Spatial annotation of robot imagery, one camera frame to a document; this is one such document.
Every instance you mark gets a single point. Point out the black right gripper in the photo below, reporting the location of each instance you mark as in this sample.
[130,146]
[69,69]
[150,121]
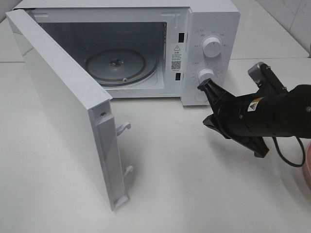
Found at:
[245,119]

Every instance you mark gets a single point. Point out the round white door release button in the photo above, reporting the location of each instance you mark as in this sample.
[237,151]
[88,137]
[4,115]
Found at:
[201,97]

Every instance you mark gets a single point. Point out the pink round plate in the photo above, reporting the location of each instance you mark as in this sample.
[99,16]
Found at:
[307,166]

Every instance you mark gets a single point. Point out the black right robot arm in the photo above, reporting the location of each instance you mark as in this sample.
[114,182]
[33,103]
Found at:
[297,110]

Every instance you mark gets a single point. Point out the lower white timer knob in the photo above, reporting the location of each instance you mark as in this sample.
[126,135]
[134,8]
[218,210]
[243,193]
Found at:
[205,74]

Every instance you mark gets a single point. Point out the upper white power knob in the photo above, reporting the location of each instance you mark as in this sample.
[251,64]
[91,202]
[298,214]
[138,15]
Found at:
[212,46]

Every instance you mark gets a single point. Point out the white microwave oven body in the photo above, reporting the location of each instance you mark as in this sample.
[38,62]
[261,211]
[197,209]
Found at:
[171,30]

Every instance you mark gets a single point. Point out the glass microwave turntable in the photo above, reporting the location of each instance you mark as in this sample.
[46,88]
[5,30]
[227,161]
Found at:
[118,67]

